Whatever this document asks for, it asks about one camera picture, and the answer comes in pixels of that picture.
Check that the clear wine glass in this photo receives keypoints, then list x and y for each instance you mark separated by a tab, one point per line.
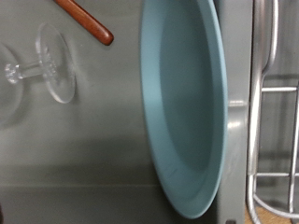
56	68

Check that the grey plastic crate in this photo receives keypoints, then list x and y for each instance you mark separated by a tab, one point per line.
93	140

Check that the light blue plate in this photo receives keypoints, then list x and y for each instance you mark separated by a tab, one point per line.
183	109

